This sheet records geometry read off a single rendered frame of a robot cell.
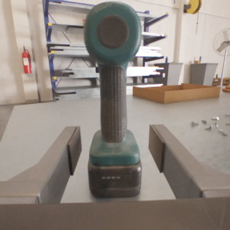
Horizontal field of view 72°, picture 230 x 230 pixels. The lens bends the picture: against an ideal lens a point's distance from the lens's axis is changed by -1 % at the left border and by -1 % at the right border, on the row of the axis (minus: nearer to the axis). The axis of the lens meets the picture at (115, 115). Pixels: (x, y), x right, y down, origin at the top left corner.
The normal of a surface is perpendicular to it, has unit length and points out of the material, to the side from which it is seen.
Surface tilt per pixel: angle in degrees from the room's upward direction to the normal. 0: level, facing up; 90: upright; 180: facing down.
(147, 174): 0
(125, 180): 90
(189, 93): 90
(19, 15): 90
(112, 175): 90
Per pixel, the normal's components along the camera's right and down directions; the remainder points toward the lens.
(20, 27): 0.41, 0.25
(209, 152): -0.01, -0.96
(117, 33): 0.03, 0.28
